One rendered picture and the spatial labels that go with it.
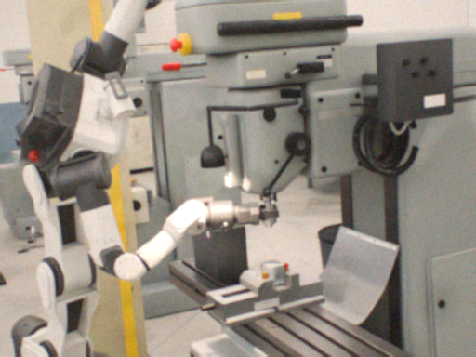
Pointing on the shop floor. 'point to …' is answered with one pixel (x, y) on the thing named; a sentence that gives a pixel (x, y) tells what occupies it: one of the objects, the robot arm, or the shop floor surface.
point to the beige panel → (123, 328)
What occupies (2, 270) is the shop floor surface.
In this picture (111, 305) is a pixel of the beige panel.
